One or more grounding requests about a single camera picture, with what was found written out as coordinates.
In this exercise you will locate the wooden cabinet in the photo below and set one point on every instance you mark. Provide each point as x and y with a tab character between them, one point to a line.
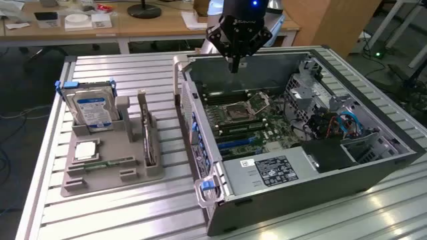
333	20

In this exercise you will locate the hard disk drive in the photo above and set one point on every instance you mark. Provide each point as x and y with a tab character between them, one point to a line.
90	110

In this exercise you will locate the open black PC case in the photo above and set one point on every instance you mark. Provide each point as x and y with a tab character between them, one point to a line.
300	200

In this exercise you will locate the metal drive cage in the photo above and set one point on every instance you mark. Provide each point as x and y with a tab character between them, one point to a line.
300	96

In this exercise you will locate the white table frame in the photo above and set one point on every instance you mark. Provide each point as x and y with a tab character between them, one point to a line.
384	22

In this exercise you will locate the green RAM stick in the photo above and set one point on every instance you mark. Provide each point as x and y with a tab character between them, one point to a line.
102	164

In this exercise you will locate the wooden desk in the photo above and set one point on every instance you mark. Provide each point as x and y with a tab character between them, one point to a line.
149	25

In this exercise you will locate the white box black top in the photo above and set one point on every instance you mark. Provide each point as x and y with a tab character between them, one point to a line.
46	20

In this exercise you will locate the small red item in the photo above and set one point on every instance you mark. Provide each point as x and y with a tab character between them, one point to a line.
104	8

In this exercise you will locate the silver CPU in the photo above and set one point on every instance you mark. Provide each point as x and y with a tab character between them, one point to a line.
84	151

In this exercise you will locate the plain white box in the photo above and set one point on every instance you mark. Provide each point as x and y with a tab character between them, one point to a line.
100	21

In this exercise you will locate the metal socket cover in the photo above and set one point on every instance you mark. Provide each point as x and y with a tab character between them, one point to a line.
258	102

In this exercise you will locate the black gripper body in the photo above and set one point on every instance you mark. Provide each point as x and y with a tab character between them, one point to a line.
241	22

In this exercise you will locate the black office chair base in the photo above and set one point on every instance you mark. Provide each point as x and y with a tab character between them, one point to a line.
42	53

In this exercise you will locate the grey parts rack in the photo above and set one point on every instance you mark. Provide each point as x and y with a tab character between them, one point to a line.
106	180

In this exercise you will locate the black round lamp base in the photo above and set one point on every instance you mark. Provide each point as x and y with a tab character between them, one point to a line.
144	11

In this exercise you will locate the grey cup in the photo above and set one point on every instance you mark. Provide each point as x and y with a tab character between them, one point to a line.
48	3

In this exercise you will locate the green motherboard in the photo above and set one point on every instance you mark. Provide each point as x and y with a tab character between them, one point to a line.
276	135

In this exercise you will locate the blue expansion slot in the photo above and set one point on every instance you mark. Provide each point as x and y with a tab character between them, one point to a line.
234	144

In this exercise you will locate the metal disk bay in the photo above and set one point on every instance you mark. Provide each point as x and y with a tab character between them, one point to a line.
366	150

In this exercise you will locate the blue case release latch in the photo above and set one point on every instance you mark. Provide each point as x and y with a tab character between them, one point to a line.
206	186

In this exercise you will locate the white paper tag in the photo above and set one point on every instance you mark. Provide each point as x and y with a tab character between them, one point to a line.
16	25

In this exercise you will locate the CPU socket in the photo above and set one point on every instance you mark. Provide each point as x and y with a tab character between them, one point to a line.
236	111

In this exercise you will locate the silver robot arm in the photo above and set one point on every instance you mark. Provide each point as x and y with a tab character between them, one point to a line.
209	45

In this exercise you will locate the white round dish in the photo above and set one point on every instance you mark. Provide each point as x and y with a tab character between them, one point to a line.
77	19

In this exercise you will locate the white paper stack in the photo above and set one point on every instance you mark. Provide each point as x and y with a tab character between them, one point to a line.
193	22

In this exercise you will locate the grey power supply unit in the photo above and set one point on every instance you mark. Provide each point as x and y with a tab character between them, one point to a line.
242	180

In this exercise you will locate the blue disk caddy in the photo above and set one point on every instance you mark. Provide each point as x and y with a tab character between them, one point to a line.
69	84

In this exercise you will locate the blue card latch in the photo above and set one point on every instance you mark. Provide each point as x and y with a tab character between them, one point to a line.
196	128
202	149
205	158
200	140

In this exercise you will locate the device with green light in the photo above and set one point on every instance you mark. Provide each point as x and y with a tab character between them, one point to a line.
377	54

